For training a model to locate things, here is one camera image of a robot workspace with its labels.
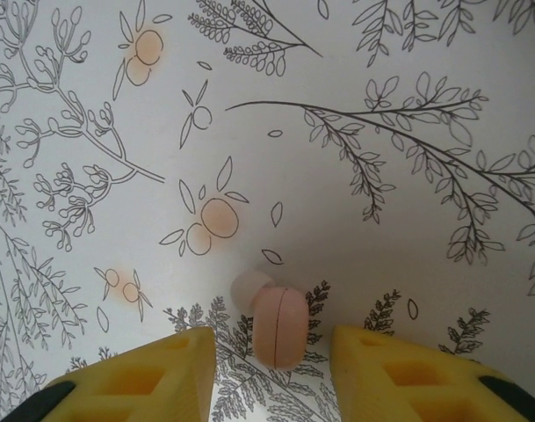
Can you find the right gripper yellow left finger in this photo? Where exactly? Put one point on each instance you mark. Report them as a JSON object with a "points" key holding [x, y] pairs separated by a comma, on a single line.
{"points": [[153, 382]]}

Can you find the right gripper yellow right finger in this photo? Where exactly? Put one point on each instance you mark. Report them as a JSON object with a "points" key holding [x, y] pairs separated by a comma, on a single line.
{"points": [[416, 382]]}

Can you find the floral patterned table cover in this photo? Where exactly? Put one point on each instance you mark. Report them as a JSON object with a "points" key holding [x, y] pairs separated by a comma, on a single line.
{"points": [[381, 66]]}

